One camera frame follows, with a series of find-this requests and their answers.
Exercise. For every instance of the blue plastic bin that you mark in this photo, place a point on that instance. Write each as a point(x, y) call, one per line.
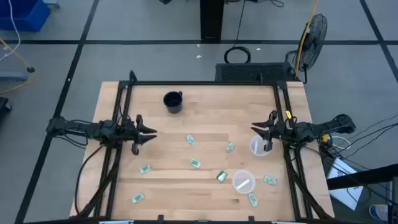
point(21, 14)

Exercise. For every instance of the black metal beam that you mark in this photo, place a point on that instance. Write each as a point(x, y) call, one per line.
point(367, 177)

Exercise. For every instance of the clear plastic bowl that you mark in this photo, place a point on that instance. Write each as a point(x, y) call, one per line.
point(239, 179)

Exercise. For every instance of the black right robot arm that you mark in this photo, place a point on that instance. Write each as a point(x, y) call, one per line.
point(335, 124)

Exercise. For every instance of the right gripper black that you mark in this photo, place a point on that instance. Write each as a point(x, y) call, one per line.
point(289, 130)

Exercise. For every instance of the dark blue mug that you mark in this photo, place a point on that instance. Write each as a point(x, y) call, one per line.
point(172, 104)

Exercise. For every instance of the white flat box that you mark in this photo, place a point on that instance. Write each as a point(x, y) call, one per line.
point(345, 196)

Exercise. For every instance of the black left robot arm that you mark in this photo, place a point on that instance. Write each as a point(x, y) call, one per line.
point(77, 129)

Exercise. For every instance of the black metal table frame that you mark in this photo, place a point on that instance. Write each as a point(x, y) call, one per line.
point(202, 83)

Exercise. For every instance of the white blue shoe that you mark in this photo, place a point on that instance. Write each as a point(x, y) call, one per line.
point(377, 213)

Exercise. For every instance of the clear plastic cup held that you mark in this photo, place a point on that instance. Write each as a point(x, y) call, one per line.
point(256, 151)

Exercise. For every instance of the black perforated metal box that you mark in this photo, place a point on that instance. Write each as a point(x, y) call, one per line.
point(248, 72)

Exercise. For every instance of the tall black post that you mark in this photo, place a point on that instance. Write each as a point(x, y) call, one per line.
point(211, 18)

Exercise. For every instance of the black floor fan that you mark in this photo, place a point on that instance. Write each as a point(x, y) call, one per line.
point(314, 40)

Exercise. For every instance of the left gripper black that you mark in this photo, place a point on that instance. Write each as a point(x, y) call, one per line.
point(121, 132)

